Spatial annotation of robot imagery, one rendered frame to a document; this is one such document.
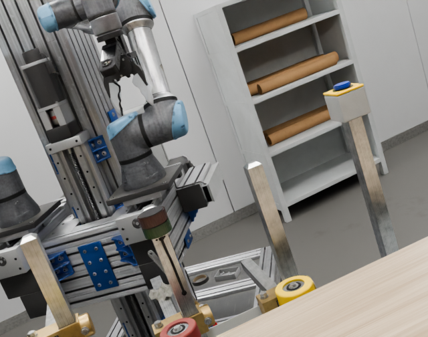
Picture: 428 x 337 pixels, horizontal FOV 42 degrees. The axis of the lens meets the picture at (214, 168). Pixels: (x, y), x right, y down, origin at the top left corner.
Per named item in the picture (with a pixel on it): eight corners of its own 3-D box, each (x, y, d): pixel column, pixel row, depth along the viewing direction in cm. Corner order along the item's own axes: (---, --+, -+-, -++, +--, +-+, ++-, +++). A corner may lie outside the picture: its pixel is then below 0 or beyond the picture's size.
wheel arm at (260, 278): (243, 273, 156) (239, 260, 155) (254, 268, 157) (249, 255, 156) (307, 345, 114) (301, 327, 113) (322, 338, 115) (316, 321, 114)
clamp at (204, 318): (158, 342, 127) (150, 324, 126) (212, 317, 130) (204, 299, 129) (162, 354, 122) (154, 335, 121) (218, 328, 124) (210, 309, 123)
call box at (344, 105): (331, 124, 131) (322, 92, 129) (357, 113, 132) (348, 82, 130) (346, 126, 124) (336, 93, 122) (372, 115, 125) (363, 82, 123)
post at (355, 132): (386, 285, 140) (338, 120, 130) (402, 277, 141) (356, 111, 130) (396, 291, 136) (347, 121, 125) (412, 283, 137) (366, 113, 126)
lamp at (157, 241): (171, 300, 122) (136, 213, 117) (194, 289, 123) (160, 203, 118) (176, 311, 116) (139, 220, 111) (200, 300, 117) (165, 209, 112)
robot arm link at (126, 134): (121, 155, 191) (106, 119, 188) (157, 143, 190) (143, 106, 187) (114, 164, 180) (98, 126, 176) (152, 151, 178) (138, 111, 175)
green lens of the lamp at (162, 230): (143, 234, 118) (140, 225, 117) (169, 222, 119) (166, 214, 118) (147, 242, 112) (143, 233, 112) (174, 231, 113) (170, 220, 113)
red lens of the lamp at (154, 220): (139, 223, 117) (135, 214, 117) (165, 212, 118) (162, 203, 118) (143, 231, 112) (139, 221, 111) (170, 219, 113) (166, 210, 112)
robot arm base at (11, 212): (12, 215, 207) (1, 192, 205) (47, 205, 204) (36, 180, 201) (-9, 232, 193) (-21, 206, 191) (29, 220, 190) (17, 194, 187)
